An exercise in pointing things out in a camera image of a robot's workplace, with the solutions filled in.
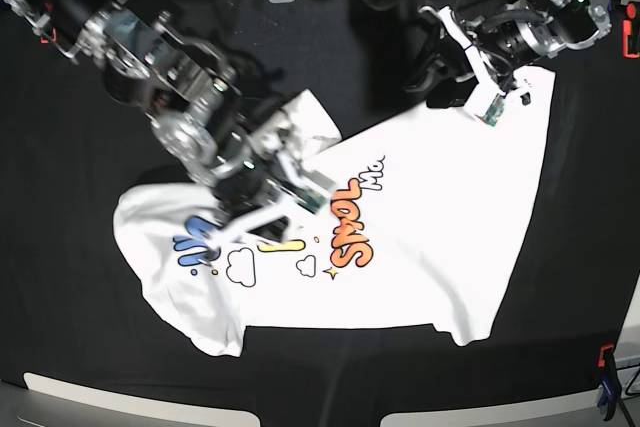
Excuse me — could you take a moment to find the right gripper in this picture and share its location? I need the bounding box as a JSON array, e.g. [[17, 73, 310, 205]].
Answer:
[[189, 109, 335, 262]]

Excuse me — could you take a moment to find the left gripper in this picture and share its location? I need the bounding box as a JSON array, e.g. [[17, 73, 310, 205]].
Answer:
[[418, 1, 555, 126]]

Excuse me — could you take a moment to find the white printed t-shirt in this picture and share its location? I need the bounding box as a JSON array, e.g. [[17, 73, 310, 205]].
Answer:
[[113, 66, 555, 357]]

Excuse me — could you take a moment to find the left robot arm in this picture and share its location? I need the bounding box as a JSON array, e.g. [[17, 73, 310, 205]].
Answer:
[[404, 0, 611, 126]]

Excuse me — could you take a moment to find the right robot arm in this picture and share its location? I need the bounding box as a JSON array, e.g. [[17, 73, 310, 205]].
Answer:
[[3, 0, 334, 247]]

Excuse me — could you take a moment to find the red black clamp far right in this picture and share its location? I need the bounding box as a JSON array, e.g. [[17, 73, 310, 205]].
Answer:
[[622, 1, 639, 59]]

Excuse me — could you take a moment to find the red blue clamp near right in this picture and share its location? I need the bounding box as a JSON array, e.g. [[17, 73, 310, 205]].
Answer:
[[597, 344, 622, 422]]

